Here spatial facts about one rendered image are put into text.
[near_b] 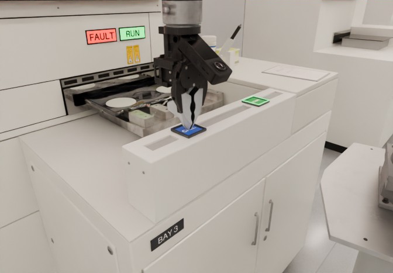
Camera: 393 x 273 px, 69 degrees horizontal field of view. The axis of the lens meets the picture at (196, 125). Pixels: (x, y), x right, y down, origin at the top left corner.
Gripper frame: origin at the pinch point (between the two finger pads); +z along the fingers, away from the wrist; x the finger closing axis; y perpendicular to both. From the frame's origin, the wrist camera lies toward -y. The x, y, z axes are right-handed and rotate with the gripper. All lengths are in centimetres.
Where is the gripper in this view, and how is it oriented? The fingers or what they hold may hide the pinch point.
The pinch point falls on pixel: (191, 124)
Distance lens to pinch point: 61.4
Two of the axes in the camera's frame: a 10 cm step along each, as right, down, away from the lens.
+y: -7.2, -2.8, 6.3
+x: -6.9, 2.9, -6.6
